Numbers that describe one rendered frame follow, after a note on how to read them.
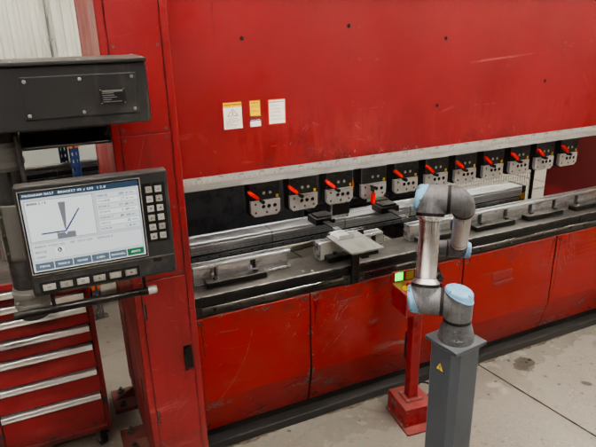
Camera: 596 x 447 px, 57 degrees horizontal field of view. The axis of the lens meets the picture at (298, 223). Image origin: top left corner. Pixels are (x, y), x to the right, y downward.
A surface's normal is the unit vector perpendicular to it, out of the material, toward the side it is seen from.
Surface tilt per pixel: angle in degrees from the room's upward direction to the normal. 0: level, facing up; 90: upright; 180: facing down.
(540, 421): 0
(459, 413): 90
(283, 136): 90
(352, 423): 0
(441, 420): 90
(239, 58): 90
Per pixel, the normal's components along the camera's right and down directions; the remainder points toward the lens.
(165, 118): 0.42, 0.29
